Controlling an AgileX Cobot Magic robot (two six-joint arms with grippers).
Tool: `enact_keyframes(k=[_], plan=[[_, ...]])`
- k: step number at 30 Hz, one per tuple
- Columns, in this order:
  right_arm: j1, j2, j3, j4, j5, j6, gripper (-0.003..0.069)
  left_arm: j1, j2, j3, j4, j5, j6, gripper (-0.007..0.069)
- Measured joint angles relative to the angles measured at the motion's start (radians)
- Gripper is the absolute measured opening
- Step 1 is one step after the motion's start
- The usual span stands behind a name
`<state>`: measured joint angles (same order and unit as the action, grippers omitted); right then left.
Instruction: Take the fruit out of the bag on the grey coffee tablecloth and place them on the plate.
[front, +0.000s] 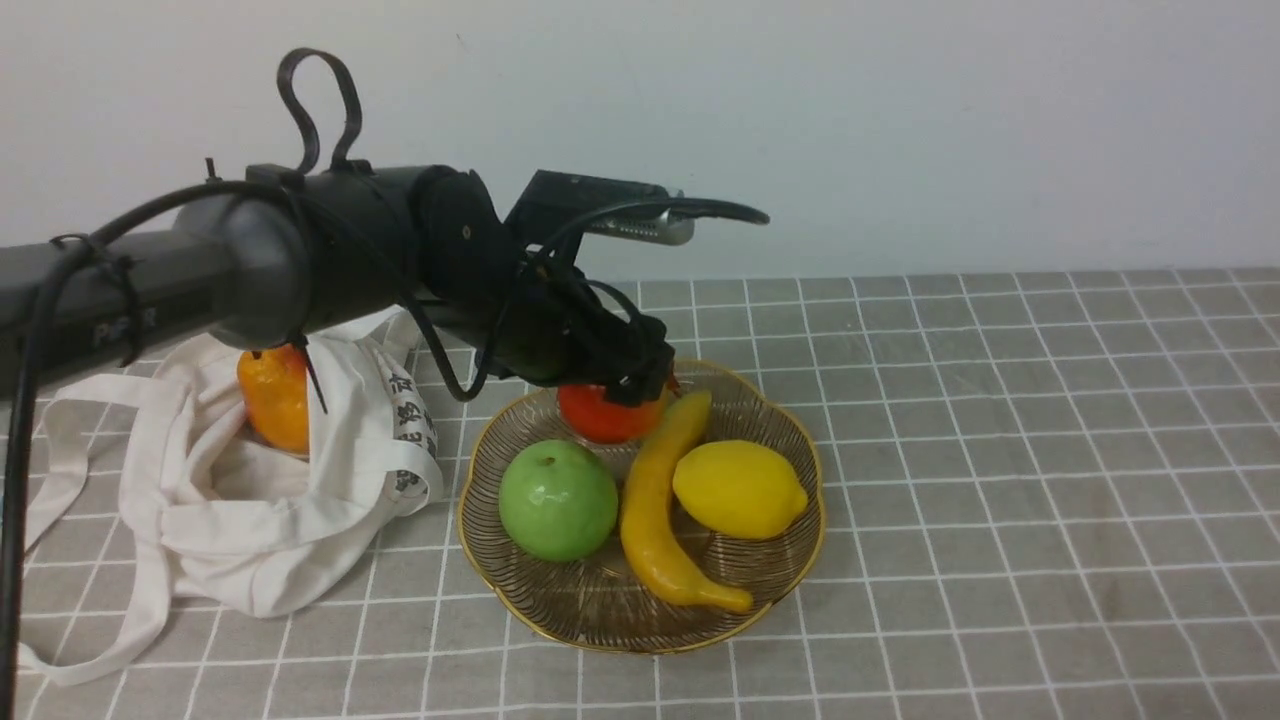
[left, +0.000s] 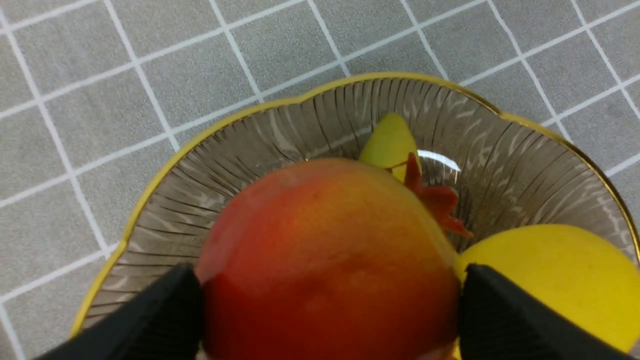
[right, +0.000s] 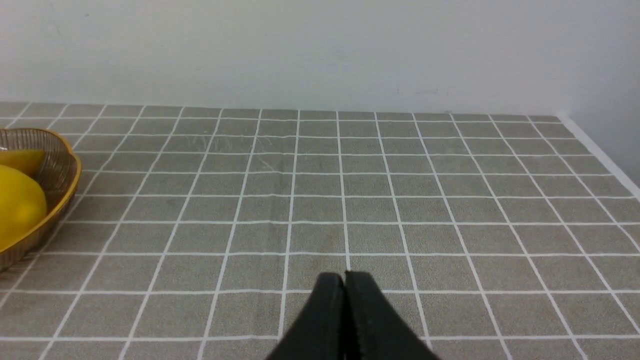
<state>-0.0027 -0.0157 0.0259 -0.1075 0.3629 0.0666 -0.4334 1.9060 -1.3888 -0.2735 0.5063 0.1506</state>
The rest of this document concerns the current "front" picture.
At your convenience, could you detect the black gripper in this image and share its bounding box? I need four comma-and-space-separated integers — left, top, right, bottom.
475, 263, 675, 407

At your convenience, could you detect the red orange apple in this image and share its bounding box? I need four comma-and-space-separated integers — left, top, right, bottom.
556, 386, 669, 445

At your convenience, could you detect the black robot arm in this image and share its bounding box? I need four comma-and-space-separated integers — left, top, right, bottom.
3, 167, 690, 406

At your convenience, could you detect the white cloth tote bag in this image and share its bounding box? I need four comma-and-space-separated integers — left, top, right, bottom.
17, 313, 443, 685

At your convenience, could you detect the green apple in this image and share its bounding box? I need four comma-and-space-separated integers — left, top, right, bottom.
498, 439, 620, 562

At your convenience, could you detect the yellow lemon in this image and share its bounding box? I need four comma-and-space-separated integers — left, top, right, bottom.
672, 439, 809, 541

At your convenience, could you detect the yellow banana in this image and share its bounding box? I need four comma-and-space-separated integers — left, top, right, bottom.
620, 391, 753, 614

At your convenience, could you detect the orange yellow pear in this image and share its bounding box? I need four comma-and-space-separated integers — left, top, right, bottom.
236, 345, 310, 456

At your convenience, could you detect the grey checked tablecloth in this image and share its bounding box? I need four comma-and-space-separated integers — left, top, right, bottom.
15, 268, 1279, 719

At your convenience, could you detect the black cable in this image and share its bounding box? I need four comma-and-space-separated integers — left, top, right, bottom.
0, 47, 771, 720

